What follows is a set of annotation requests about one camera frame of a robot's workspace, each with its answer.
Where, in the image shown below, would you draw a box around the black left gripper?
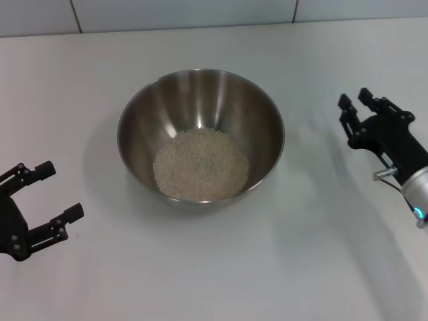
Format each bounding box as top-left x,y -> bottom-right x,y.
0,160 -> 84,262

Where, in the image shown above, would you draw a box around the large stainless steel bowl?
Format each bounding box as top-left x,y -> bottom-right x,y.
116,68 -> 286,215

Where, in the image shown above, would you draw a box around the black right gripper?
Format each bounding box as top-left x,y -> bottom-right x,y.
337,87 -> 428,185

